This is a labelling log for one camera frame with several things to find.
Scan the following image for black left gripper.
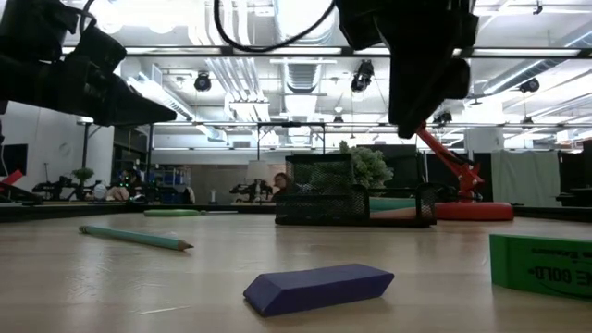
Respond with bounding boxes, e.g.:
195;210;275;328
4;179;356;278
0;55;178;129

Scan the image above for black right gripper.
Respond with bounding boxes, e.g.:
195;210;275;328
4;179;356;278
378;0;480;140

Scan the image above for green handled scissors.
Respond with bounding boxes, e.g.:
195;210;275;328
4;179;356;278
142;208;240;218

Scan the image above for teal pencil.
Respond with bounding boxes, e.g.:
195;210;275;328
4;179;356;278
77;224;195;253

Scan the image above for green eraser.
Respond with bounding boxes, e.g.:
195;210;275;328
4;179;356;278
488;233;592;301

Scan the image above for purple eraser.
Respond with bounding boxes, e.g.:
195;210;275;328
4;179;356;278
242;263;396;318

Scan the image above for black mesh desk organizer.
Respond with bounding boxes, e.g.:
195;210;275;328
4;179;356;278
275;154;438;228

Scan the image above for black ceiling spotlight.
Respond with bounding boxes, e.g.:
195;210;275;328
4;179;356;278
350;58;376;93
192;71;214;93
517;77;541;95

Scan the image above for blue storage bins shelf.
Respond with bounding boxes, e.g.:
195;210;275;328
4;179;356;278
152;166;193;204

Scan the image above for person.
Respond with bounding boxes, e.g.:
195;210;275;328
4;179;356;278
105;169;145;203
271;171;297;204

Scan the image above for small background plant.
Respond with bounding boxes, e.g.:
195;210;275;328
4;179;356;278
70;166;96;195

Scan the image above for pale green curtain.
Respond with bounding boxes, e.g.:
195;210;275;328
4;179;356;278
490;150;561;208

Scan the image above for red desk lamp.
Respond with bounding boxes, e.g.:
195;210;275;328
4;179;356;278
413;120;515;222

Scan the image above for pink sticky note pad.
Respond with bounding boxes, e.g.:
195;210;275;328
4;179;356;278
369;207;418;221

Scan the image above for white lampshade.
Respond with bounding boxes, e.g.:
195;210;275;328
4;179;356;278
246;159;271;181

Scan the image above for red and black device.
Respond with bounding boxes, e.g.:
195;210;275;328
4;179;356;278
0;168;43;205

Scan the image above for black cabinet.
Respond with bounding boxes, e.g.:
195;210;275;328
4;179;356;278
556;141;592;208

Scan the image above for black background frame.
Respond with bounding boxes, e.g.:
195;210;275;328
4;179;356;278
76;119;327;170

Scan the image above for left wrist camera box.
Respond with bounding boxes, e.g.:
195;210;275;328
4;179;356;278
71;25;129;78

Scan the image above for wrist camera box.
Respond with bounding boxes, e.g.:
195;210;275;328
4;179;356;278
336;0;388;51
71;25;129;78

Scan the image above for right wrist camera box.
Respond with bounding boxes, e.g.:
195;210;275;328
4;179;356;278
336;0;388;51

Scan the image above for black wall monitor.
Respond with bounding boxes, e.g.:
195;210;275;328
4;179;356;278
0;142;29;177

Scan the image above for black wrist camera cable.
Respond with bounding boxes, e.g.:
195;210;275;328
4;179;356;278
213;0;338;53

